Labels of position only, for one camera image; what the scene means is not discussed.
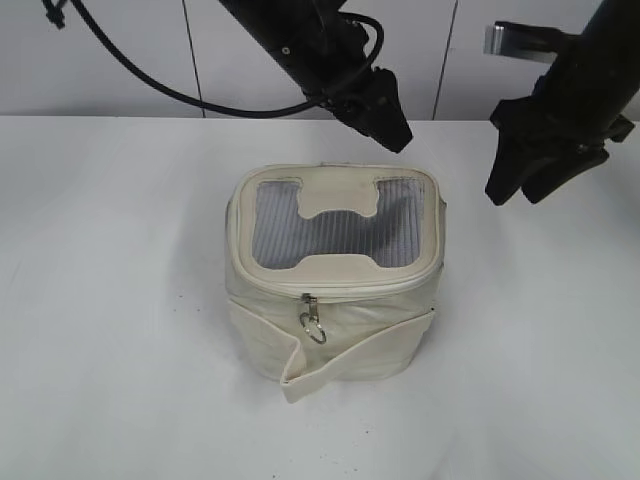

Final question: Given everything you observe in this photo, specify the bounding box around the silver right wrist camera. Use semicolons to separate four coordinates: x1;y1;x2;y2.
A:
484;21;579;64

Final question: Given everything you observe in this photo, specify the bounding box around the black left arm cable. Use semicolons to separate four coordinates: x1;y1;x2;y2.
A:
42;0;386;119

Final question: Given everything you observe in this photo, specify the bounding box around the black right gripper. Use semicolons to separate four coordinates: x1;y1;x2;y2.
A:
485;75;634;206

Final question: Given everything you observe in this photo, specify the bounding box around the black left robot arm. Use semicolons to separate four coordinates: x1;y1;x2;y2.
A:
222;1;413;153

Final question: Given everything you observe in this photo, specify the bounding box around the cream bag with clear window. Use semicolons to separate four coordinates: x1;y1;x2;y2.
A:
225;164;446;403

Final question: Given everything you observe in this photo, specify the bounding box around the silver zipper pull ring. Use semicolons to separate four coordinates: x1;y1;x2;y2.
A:
298;293;329;346

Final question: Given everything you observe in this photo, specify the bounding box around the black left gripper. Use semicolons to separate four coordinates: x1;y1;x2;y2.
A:
304;63;413;153

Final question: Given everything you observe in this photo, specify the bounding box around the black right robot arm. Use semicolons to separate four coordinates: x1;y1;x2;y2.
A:
484;1;639;206

